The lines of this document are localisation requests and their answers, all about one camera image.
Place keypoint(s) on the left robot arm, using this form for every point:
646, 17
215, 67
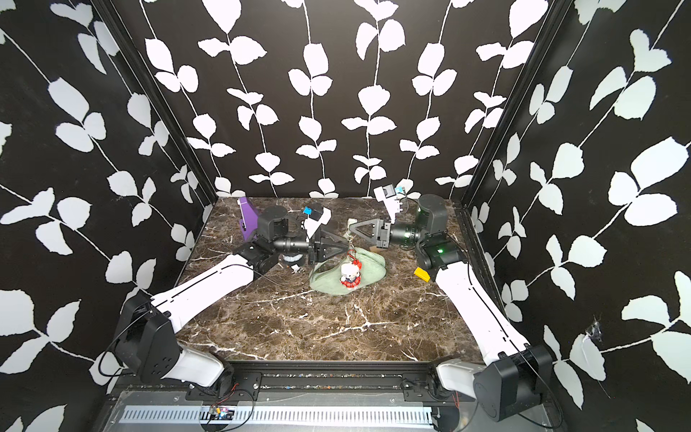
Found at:
145, 337

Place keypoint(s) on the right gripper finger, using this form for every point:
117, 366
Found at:
370, 239
368, 225

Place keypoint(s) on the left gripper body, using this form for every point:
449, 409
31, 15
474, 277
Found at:
313, 245

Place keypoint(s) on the yellow plastic block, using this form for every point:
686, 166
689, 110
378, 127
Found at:
422, 274

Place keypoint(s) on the purple plastic stand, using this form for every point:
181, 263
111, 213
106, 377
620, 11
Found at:
249, 218

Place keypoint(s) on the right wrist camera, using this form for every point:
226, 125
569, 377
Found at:
391, 198

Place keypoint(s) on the small circuit board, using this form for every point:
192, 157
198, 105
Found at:
218, 414

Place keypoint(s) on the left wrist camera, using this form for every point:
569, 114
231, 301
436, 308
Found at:
316, 216

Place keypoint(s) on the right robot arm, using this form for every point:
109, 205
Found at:
515, 375

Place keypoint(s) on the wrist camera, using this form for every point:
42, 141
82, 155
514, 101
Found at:
391, 198
316, 216

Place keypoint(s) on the green corduroy bag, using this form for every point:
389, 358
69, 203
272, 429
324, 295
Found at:
325, 277

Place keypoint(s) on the perforated metal rail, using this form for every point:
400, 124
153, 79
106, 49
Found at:
405, 417

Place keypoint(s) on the white red plush charm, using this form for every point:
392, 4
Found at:
351, 272

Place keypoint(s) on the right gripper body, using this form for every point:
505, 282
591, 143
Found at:
387, 229

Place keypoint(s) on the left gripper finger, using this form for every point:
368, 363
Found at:
335, 242
330, 252

